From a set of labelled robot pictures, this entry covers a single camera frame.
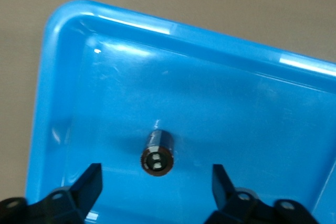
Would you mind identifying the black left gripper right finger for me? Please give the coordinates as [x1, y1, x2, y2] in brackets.
[204, 164, 318, 224]

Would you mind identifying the black cylindrical capacitor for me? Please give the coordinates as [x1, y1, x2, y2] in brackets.
[140, 129, 175, 177]

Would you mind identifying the blue plastic tray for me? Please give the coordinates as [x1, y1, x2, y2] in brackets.
[26, 0, 336, 224]

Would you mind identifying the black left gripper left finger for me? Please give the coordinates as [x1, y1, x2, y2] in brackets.
[0, 163, 103, 224]

